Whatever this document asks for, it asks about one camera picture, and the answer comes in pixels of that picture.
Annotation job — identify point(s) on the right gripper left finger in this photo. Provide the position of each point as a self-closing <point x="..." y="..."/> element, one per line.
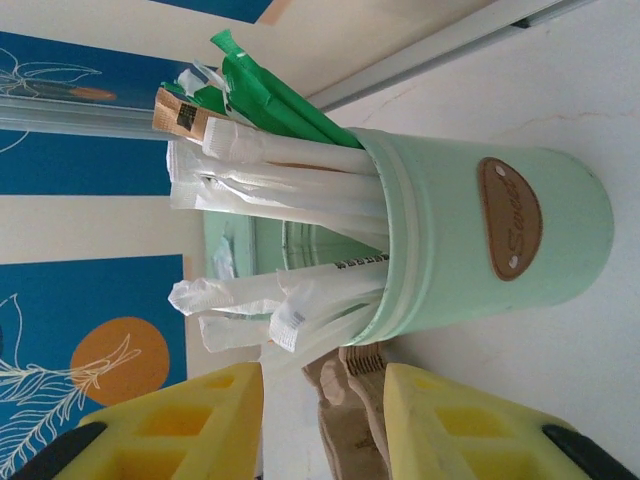
<point x="240" y="400"/>

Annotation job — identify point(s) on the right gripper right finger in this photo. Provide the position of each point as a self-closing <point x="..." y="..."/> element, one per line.
<point x="410" y="410"/>

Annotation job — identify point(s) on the brown pulp cup carrier stack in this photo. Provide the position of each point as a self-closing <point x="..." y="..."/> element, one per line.
<point x="345" y="425"/>

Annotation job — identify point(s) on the white wrapped straw with barcode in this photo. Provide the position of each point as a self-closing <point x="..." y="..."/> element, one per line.
<point x="290" y="320"/>

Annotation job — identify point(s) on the white wrapped straw with print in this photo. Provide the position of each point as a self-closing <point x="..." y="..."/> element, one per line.
<point x="300" y="280"/>

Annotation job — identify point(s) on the small clear wipe packet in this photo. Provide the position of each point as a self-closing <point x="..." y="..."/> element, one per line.
<point x="222" y="255"/>

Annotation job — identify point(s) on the mint green zip pouch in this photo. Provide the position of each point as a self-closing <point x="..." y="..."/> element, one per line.
<point x="300" y="240"/>

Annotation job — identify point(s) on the mint green utensil holder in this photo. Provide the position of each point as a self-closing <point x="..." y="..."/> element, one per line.
<point x="450" y="225"/>

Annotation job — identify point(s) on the brown paper sugar packet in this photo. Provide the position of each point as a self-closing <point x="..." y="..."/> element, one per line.
<point x="175" y="115"/>

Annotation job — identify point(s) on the green wrapped straw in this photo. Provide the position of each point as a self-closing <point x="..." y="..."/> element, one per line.
<point x="250" y="100"/>
<point x="280" y="84"/>

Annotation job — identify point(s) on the aluminium frame post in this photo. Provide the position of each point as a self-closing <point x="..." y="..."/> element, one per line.
<point x="75" y="117"/>

